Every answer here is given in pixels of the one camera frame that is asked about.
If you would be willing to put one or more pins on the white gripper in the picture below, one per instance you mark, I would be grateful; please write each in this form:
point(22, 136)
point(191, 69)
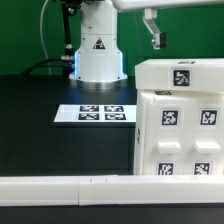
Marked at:
point(150, 13)

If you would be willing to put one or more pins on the white cabinet top bar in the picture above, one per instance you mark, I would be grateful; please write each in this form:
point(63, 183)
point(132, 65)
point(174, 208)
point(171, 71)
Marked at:
point(181, 74)

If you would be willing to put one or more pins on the white cabinet door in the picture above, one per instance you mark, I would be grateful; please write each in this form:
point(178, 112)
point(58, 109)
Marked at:
point(207, 139)
point(166, 141)

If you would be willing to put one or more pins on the white cabinet body box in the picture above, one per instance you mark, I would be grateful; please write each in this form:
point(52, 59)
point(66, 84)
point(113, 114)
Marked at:
point(187, 100)

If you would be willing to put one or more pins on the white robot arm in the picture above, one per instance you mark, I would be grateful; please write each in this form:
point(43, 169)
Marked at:
point(98, 63)

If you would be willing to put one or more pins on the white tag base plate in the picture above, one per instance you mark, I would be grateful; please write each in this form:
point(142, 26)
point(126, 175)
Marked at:
point(95, 113)

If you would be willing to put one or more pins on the white front fence rail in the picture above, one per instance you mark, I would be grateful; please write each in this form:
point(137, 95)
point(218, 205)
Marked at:
point(110, 190)

